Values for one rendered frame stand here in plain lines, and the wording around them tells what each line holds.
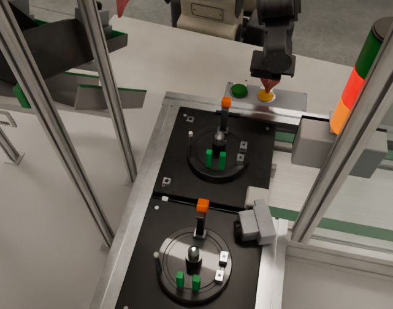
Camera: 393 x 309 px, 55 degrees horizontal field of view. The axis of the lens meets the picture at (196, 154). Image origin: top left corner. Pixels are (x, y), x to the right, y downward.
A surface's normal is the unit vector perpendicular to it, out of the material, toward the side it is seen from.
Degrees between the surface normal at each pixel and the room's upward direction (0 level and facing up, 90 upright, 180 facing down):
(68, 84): 90
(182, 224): 0
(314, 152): 90
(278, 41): 14
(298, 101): 0
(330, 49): 0
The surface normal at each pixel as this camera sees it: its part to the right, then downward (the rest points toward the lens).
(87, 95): 0.93, 0.30
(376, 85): -0.21, 0.80
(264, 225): -0.01, -0.55
